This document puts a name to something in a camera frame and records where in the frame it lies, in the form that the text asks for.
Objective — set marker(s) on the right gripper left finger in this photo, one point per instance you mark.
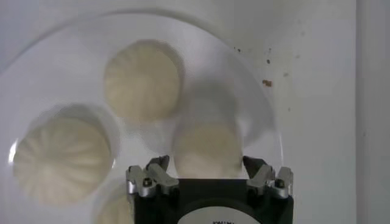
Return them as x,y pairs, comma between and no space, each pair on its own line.
143,182

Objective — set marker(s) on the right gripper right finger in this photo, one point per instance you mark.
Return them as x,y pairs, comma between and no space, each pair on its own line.
280,182

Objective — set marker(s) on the white steamed baozi bun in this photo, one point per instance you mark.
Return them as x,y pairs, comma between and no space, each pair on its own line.
208,146
62,155
143,80
114,210

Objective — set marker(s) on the white round plate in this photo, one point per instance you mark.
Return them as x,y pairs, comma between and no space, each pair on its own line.
76,61

